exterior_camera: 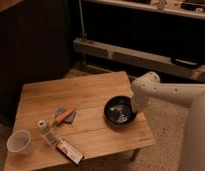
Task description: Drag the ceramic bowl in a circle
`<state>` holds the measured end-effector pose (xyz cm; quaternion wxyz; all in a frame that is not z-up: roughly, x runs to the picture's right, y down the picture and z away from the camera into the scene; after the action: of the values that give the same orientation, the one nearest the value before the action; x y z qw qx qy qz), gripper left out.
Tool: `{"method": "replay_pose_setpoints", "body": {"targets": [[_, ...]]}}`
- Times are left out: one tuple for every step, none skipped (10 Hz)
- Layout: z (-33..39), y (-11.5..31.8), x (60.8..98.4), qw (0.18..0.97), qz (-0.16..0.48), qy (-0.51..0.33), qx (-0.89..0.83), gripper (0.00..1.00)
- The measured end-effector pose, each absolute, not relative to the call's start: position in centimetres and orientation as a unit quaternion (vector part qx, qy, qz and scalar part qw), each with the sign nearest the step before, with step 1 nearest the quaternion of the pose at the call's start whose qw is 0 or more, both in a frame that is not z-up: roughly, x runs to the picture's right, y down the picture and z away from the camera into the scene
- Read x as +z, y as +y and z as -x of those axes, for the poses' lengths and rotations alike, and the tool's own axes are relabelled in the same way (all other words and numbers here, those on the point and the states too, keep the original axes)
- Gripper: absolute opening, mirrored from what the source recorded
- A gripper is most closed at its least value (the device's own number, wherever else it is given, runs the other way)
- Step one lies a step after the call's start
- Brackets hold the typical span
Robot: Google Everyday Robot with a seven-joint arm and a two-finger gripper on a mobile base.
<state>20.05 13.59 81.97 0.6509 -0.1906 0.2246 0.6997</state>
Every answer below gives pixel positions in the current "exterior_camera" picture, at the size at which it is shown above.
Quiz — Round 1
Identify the black ceramic bowl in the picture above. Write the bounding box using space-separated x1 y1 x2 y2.
104 96 137 126

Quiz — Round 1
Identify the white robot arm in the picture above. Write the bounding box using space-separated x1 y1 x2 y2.
131 72 205 112

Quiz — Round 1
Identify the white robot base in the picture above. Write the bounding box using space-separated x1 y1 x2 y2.
178 93 205 171

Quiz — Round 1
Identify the grey metal shelf beam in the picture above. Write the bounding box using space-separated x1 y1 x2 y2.
73 38 205 82

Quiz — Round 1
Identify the wooden table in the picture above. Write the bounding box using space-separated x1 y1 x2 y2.
4 72 155 171

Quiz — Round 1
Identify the orange carrot toy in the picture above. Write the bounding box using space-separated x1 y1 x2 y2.
53 108 76 125

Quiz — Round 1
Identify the blue sponge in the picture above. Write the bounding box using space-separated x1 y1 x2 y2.
55 108 76 124

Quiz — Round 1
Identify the red and black box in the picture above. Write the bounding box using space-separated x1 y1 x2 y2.
56 138 84 165

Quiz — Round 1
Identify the clear spice shaker bottle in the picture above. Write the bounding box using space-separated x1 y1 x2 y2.
37 120 58 145

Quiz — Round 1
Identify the metal pole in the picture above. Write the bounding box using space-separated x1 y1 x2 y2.
78 0 87 41

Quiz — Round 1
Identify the translucent plastic cup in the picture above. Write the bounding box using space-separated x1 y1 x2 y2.
7 130 32 155

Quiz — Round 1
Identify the black handle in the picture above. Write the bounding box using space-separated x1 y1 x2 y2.
171 58 202 69

